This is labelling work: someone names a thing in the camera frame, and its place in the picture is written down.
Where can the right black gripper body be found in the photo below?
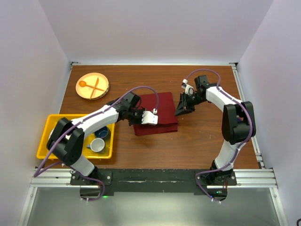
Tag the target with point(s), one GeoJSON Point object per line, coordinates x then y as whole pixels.
{"type": "Point", "coordinates": [193, 100]}

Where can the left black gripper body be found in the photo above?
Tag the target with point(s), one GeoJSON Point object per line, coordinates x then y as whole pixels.
{"type": "Point", "coordinates": [135, 117]}

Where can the dark red cloth napkin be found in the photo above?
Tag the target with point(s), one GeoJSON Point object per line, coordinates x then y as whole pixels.
{"type": "Point", "coordinates": [167, 121]}

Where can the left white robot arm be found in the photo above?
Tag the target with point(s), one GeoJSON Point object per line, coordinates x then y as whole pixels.
{"type": "Point", "coordinates": [67, 138]}

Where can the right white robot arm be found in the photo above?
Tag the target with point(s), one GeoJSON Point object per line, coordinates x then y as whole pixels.
{"type": "Point", "coordinates": [238, 124]}

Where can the dark blue mug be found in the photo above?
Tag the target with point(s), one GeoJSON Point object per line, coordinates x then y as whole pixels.
{"type": "Point", "coordinates": [103, 133]}

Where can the grey white mug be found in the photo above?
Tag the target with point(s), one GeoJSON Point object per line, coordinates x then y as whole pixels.
{"type": "Point", "coordinates": [97, 145]}

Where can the orange plastic fork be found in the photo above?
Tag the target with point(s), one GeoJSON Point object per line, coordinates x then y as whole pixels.
{"type": "Point", "coordinates": [94, 88]}

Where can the orange round plate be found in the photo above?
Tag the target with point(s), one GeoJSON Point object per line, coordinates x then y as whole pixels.
{"type": "Point", "coordinates": [90, 79]}

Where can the orange plastic spoon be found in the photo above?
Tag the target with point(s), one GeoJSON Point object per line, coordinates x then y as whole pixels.
{"type": "Point", "coordinates": [84, 84]}

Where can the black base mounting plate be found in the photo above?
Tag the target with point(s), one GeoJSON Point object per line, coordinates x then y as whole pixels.
{"type": "Point", "coordinates": [155, 181]}

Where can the yellow plastic bin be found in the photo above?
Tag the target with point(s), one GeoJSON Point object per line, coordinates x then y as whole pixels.
{"type": "Point", "coordinates": [89, 154]}

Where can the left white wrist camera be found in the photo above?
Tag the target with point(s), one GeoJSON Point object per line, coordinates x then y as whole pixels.
{"type": "Point", "coordinates": [150, 117]}

